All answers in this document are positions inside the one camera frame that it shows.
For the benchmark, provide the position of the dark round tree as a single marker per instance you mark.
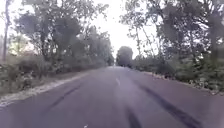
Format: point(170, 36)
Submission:
point(124, 56)

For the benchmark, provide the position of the grey asphalt road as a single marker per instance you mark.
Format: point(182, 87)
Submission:
point(113, 100)

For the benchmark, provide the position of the grassy roadside verge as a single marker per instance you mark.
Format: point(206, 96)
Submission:
point(166, 77)

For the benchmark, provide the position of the row of roadside trees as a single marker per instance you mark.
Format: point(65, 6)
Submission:
point(60, 36)

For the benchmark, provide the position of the row of trees with bushes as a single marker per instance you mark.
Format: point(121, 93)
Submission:
point(186, 33)

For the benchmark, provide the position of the grass and gravel verge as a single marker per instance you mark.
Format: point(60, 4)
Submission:
point(30, 90)

